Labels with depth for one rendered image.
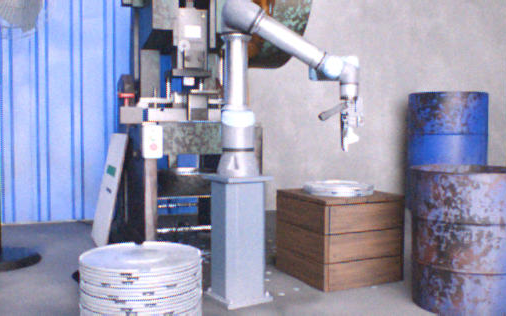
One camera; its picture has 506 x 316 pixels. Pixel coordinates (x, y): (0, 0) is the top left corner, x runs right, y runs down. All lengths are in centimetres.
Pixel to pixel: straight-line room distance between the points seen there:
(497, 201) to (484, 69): 348
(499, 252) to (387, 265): 53
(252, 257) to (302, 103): 238
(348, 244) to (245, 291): 45
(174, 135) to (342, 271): 91
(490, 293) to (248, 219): 82
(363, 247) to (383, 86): 255
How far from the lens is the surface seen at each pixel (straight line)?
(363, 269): 220
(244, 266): 193
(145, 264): 130
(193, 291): 131
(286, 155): 412
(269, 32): 196
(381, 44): 459
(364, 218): 216
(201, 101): 249
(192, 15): 263
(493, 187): 185
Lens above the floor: 62
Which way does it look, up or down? 3 degrees down
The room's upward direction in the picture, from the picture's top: straight up
